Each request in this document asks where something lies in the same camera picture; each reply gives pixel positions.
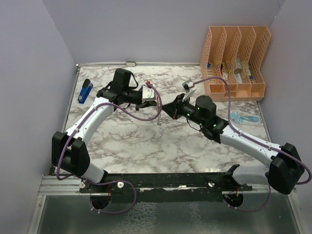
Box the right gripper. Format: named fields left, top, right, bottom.
left=160, top=93, right=205, bottom=127

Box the red handled keyring with rings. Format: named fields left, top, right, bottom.
left=156, top=97, right=162, bottom=126

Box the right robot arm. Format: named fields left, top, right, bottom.
left=162, top=94, right=304, bottom=195

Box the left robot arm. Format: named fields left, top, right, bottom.
left=52, top=68, right=162, bottom=193

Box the light blue packaged item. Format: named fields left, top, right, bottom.
left=230, top=112, right=261, bottom=126

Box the blue stapler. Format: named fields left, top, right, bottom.
left=78, top=78, right=93, bottom=104

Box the peach desk file organizer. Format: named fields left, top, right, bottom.
left=200, top=26, right=271, bottom=102

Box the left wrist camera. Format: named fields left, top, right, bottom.
left=142, top=86, right=156, bottom=102

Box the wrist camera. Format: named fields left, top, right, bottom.
left=182, top=80, right=196, bottom=101
left=142, top=86, right=156, bottom=102

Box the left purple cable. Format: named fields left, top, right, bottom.
left=56, top=82, right=162, bottom=215

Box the purple cable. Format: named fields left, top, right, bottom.
left=187, top=77, right=312, bottom=212
left=56, top=82, right=162, bottom=215

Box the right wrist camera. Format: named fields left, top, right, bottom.
left=182, top=80, right=196, bottom=101

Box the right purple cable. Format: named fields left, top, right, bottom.
left=187, top=77, right=312, bottom=212

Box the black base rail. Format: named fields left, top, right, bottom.
left=80, top=173, right=252, bottom=203

